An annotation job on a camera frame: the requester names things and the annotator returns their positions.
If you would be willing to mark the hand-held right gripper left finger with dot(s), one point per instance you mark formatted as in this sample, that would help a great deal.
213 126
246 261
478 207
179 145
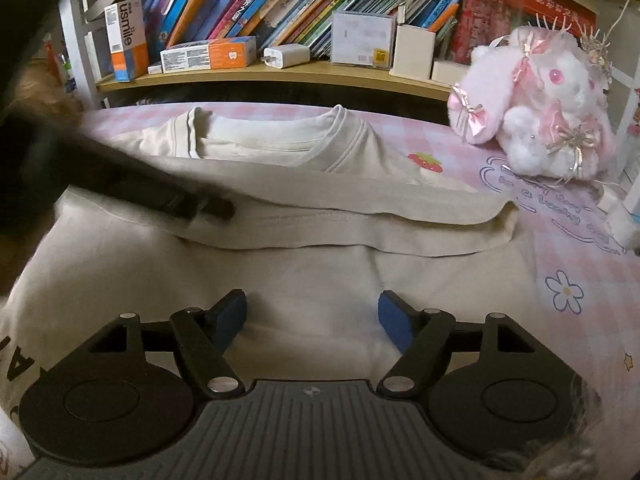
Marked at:
231 316

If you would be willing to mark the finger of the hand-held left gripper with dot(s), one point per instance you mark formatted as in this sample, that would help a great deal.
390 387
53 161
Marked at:
150 180

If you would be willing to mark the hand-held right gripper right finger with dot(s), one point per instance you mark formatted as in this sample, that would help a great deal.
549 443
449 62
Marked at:
395 322

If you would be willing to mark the beige t-shirt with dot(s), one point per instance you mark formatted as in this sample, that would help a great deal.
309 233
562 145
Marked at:
310 270

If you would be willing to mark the white orange toothpaste box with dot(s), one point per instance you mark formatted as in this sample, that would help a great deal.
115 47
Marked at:
210 54

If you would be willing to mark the tall blue orange box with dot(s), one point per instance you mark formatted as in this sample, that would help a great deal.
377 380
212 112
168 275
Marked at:
127 40

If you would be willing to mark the wooden shelf board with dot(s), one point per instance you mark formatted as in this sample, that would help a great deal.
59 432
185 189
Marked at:
280 73

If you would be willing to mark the white charger plug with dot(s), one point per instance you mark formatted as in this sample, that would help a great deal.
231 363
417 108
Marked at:
286 56

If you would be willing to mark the fuzzy brown sleeve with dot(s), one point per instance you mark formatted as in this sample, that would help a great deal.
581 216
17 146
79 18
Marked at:
575 435

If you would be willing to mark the row of colourful books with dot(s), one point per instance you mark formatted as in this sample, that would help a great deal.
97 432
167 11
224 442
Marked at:
300 0

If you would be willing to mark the white power adapter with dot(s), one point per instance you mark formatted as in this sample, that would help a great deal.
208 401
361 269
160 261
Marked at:
622 227

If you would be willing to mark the small white box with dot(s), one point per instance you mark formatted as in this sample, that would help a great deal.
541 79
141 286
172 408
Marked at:
447 72

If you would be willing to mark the white labelled square box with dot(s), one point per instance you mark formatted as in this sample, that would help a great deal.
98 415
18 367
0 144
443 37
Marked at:
362 37

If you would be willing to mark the pink white plush bunny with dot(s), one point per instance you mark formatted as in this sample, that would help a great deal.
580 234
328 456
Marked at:
550 110

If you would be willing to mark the white square pen holder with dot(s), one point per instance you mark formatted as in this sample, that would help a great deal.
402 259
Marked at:
412 52

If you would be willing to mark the dried flower bunch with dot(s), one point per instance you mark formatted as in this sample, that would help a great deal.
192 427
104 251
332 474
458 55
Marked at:
600 52

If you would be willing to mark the red books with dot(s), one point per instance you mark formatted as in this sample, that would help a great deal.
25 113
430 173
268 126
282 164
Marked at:
530 5

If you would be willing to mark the white metal shelf post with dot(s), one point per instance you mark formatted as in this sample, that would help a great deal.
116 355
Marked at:
80 35

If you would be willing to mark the white shelf frame with stickers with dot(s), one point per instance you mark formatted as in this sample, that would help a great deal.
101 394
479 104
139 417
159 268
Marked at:
629 125

